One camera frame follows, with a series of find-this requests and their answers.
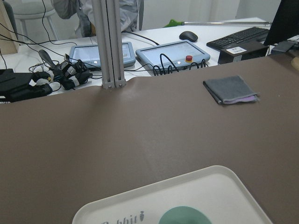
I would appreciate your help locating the green plastic cup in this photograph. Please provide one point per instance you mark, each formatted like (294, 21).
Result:
(184, 215)

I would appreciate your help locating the cream rabbit print tray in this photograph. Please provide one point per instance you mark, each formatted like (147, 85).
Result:
(216, 191)

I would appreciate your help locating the blue teach pendant right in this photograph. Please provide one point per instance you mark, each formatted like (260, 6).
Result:
(177, 54)

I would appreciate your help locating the blue teach pendant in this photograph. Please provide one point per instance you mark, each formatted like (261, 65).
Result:
(177, 54)
(89, 55)

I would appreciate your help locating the blue teach pendant left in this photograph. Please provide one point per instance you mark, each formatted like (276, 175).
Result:
(89, 55)

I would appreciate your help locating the grey folded cloth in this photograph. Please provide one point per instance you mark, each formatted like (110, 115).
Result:
(228, 88)

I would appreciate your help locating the black computer mouse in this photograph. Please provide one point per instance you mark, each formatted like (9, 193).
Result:
(188, 35)

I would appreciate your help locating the person in grey jacket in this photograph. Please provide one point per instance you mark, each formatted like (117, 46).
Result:
(129, 11)

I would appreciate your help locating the purple folded cloth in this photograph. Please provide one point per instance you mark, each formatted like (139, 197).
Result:
(252, 98)

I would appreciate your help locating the black box with label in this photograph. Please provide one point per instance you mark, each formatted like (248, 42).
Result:
(242, 51)

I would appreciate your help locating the black keyboard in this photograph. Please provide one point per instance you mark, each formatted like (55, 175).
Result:
(247, 35)

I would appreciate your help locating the white stool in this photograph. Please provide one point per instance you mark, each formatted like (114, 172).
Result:
(26, 10)

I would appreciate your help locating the black computer monitor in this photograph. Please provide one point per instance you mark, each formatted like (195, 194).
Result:
(285, 24)

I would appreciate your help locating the aluminium frame post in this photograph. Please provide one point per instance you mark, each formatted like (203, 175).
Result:
(108, 33)

